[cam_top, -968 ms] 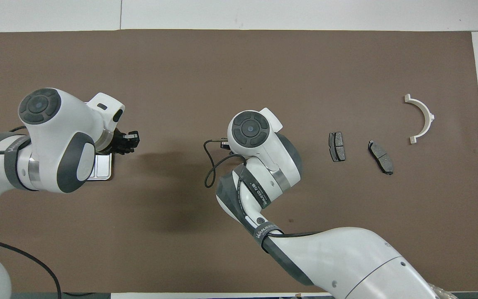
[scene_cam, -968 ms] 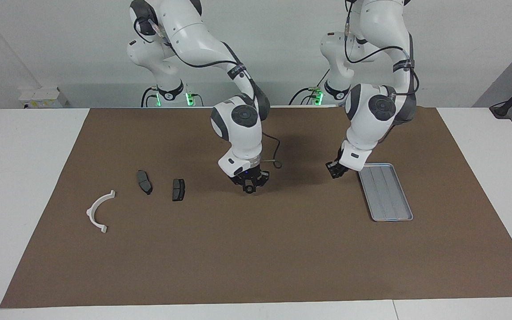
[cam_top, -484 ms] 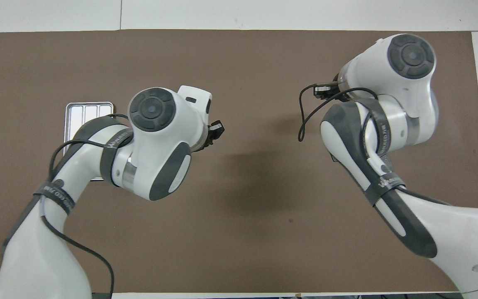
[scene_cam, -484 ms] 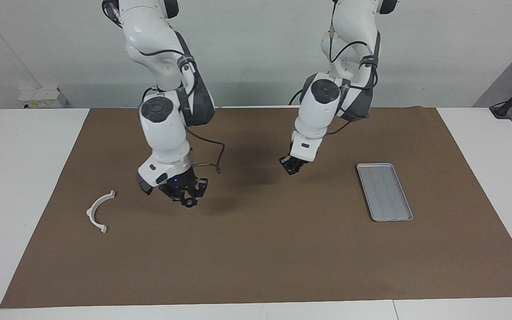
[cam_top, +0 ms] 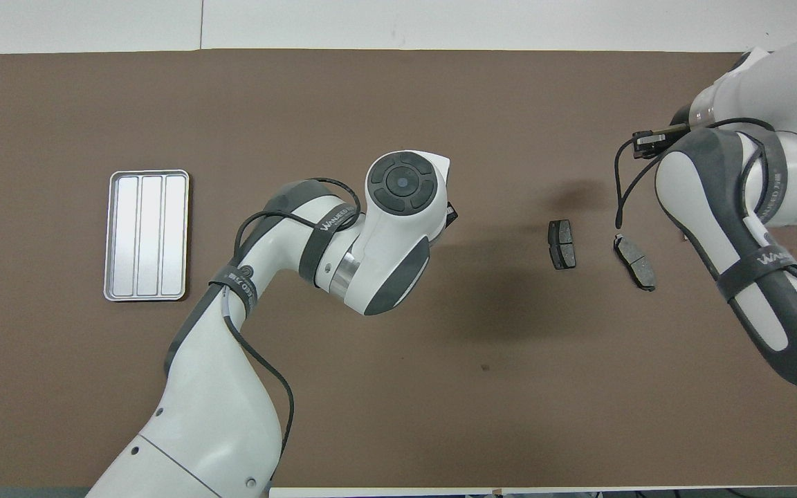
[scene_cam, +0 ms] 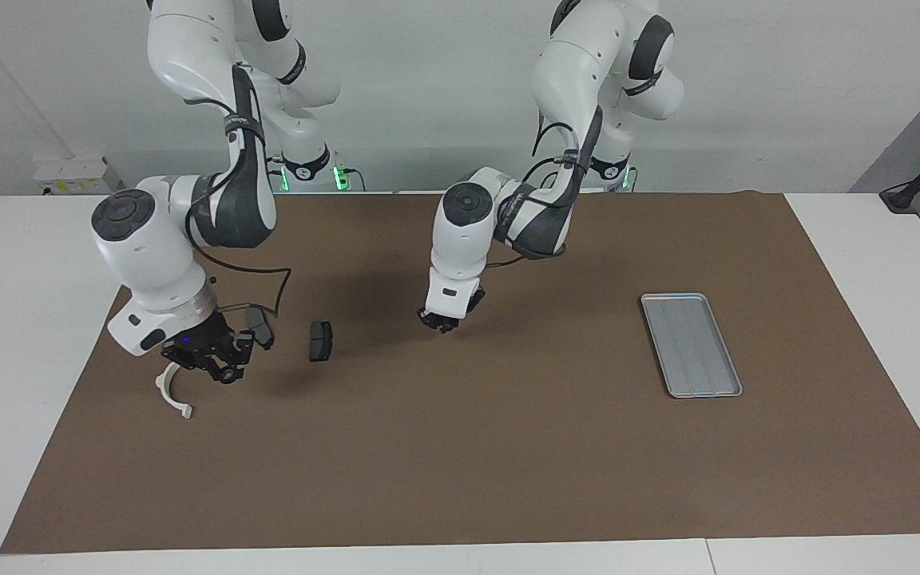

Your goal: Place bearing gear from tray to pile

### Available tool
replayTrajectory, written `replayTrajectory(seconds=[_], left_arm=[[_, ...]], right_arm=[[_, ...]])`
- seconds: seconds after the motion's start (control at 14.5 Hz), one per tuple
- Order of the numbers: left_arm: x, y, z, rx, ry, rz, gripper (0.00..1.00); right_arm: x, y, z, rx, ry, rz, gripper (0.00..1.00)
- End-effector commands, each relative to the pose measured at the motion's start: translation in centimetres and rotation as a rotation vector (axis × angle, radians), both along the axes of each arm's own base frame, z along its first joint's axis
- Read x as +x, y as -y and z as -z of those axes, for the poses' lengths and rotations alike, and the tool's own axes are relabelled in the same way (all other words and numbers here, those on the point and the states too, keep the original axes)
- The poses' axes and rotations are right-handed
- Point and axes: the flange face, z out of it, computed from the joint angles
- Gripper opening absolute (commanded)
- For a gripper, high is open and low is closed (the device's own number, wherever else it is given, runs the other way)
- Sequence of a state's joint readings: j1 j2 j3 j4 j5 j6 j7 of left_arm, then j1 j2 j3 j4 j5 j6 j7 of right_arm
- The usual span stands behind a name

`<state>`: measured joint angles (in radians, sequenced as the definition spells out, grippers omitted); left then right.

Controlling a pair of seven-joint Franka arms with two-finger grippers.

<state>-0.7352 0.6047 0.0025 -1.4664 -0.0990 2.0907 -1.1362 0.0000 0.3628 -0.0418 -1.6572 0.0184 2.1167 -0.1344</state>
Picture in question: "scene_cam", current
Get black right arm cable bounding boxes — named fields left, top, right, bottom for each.
left=187, top=240, right=293, bottom=314

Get silver metal tray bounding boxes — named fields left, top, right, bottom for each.
left=640, top=292, right=744, bottom=399

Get white semicircular bracket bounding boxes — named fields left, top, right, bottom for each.
left=154, top=361, right=195, bottom=420

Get brown table mat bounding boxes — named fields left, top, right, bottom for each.
left=0, top=192, right=920, bottom=554

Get rectangular dark brake pad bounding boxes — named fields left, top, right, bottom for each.
left=308, top=320, right=335, bottom=363

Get white socket box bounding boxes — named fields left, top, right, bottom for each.
left=33, top=156, right=124, bottom=196

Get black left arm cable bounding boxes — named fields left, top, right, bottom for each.
left=486, top=112, right=601, bottom=270

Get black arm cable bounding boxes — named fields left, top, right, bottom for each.
left=187, top=240, right=293, bottom=314
left=486, top=112, right=601, bottom=270

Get curved dark brake pad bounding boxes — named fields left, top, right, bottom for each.
left=246, top=307, right=276, bottom=351

